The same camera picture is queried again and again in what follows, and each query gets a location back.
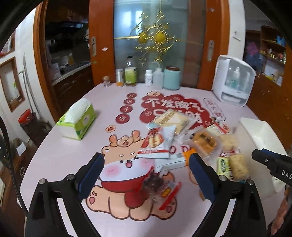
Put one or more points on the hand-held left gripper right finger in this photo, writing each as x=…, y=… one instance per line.
x=203, y=180

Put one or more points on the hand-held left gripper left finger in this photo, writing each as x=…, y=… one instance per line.
x=91, y=177

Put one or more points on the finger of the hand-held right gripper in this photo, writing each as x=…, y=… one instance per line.
x=262, y=157
x=272, y=153

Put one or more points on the white plastic bin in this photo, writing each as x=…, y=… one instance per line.
x=257, y=130

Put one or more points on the white packet with orange stripe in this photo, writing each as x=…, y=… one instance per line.
x=171, y=162

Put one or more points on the orange cake packet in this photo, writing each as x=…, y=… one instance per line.
x=204, y=140

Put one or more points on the white and blue snack packet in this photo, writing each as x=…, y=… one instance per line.
x=170, y=134

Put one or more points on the red and white snack bag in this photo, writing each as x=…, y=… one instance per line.
x=152, y=142

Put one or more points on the beige bread packet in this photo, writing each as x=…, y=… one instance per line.
x=173, y=119

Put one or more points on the person's right hand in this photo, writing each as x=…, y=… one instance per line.
x=281, y=216

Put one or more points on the green snack packet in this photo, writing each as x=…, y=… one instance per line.
x=223, y=166

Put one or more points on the rice cracker packet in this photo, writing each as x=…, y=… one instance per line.
x=229, y=142
x=238, y=167

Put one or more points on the pink printed tablecloth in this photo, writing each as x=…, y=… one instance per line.
x=68, y=159

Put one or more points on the clear packet of dark candy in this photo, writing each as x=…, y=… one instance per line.
x=155, y=184

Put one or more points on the small red and white packet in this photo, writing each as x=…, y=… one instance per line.
x=217, y=128

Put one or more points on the green tissue box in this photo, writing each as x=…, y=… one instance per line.
x=86, y=118

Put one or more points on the wooden shelf cabinet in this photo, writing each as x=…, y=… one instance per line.
x=271, y=91

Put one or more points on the white storage cabinet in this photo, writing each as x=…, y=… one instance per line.
x=233, y=95

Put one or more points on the red bucket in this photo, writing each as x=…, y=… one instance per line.
x=26, y=116

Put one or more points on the small glass jar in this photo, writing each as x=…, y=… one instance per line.
x=106, y=81

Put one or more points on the metal lidded jar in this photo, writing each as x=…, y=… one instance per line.
x=119, y=76

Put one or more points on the light blue canister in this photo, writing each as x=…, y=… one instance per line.
x=172, y=78

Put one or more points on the glass bottle with green label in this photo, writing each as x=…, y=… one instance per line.
x=130, y=75

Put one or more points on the white squeeze bottle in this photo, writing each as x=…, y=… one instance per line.
x=158, y=78

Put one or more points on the white pill bottle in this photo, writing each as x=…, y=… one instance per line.
x=149, y=78

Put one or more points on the wooden framed panel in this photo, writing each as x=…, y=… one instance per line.
x=16, y=75

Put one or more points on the glass sliding door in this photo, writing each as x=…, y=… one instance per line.
x=194, y=27

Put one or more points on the gold door decoration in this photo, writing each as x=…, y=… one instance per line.
x=159, y=37

